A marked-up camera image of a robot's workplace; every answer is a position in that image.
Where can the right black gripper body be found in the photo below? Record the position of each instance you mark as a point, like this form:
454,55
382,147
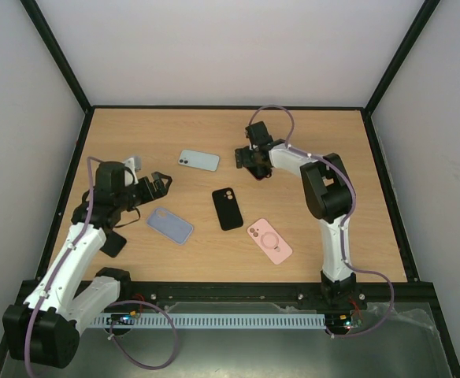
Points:
245,157

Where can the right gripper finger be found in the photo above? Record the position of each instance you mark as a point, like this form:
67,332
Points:
241,152
239,162

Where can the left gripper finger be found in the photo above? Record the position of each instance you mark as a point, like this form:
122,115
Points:
161,188
161,179

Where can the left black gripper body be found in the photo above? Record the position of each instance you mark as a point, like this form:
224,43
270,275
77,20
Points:
145,196

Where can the light blue phone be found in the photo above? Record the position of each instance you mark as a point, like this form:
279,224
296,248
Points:
199,160

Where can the lavender phone case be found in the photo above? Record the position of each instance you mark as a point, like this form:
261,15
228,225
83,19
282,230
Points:
170,225

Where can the black phone case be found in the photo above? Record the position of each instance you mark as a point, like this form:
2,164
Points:
227,209

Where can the dark phone magenta edge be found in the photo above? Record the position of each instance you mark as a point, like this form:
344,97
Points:
258,175

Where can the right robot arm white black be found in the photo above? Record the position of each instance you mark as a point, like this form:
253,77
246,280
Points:
330,198

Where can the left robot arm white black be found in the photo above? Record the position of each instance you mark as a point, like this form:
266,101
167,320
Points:
46,327

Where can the pink phone case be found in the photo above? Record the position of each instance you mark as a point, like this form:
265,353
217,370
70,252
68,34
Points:
266,237

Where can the black flat object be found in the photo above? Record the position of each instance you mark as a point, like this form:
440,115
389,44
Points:
113,245

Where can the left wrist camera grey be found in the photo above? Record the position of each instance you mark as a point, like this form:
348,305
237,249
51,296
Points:
131,166

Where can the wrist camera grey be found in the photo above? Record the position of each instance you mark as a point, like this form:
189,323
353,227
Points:
258,135
131,166

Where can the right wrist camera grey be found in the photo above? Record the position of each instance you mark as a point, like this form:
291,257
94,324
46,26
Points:
258,135

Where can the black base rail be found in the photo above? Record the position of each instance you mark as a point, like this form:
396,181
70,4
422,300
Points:
300,295

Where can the grey slotted cable duct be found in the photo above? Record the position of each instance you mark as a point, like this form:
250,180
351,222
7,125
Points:
212,321

